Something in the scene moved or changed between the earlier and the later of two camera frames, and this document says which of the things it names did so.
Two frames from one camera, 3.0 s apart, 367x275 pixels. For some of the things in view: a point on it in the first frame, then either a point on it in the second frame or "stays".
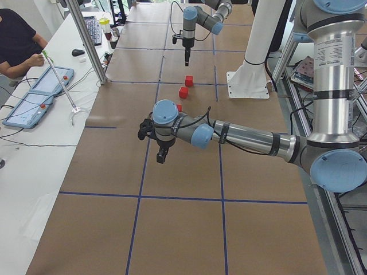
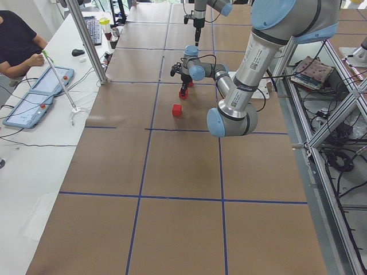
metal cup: x=116 y=32 stays
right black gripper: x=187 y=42 -> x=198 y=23
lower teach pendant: x=30 y=110 stays
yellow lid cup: x=105 y=24 stays
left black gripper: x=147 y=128 -> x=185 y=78
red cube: x=183 y=92 stays
